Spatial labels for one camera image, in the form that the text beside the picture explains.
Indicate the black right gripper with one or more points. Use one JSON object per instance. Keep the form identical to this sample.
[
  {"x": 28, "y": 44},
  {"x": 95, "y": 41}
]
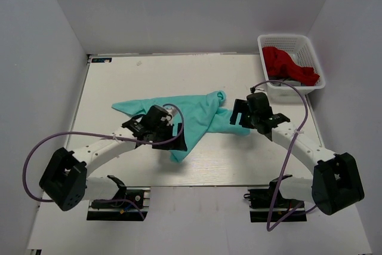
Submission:
[{"x": 243, "y": 109}]

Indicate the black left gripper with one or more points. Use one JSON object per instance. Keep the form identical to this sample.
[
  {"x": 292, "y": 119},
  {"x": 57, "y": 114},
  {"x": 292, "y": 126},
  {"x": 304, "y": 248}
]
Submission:
[{"x": 179, "y": 146}]

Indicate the teal t shirt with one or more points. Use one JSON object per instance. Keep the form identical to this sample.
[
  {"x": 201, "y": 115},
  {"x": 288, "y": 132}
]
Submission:
[{"x": 202, "y": 114}]

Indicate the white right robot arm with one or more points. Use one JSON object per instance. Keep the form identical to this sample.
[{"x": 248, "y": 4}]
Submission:
[{"x": 335, "y": 183}]

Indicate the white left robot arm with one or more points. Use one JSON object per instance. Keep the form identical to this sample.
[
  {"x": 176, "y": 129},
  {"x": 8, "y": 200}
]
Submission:
[{"x": 68, "y": 179}]

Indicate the grey t shirt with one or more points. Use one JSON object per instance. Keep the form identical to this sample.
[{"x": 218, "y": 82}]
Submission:
[{"x": 283, "y": 82}]

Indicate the red t shirt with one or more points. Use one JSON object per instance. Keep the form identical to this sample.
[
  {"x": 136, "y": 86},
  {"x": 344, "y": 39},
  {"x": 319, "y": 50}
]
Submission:
[{"x": 279, "y": 65}]

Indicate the white plastic basket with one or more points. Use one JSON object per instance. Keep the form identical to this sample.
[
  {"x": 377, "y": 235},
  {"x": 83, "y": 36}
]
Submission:
[{"x": 301, "y": 50}]

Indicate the blue corner label sticker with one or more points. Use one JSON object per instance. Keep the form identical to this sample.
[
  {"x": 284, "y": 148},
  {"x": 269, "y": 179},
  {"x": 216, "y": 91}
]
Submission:
[{"x": 101, "y": 60}]

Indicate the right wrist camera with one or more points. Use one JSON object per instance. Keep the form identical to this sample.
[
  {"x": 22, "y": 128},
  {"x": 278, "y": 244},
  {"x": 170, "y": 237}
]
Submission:
[{"x": 258, "y": 105}]

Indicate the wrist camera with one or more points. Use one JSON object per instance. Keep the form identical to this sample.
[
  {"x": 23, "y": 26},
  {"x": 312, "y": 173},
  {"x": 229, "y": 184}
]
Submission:
[
  {"x": 156, "y": 116},
  {"x": 258, "y": 105}
]

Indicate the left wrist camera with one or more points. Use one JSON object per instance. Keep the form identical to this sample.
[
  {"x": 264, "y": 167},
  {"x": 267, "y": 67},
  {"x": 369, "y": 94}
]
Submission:
[{"x": 156, "y": 116}]

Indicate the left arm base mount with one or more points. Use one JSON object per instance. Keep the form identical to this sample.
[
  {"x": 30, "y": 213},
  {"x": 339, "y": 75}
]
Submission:
[{"x": 133, "y": 207}]

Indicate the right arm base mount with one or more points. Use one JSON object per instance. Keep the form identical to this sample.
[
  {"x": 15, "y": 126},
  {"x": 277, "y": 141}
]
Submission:
[{"x": 259, "y": 200}]

